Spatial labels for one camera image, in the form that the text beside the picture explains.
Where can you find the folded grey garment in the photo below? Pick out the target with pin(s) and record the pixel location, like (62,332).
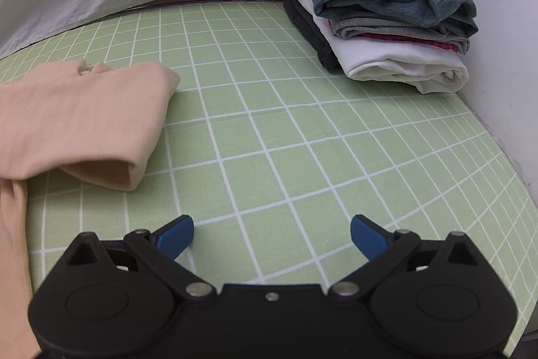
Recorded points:
(447,35)

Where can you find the green checkered bed sheet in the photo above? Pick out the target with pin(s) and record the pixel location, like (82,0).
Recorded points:
(272,156)

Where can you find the folded black garment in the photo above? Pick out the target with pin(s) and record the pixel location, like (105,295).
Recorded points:
(304,23)

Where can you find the beige long-sleeve garment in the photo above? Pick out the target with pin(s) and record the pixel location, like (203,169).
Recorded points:
(99,125)

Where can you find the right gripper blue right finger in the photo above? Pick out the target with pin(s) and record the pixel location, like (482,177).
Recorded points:
(368,237)

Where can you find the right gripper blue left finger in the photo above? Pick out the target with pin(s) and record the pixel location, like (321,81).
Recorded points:
(173,238)

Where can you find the folded white garment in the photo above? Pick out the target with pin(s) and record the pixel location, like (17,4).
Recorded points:
(429,69)

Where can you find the folded red garment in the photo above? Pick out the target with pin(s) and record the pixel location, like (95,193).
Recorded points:
(407,41)

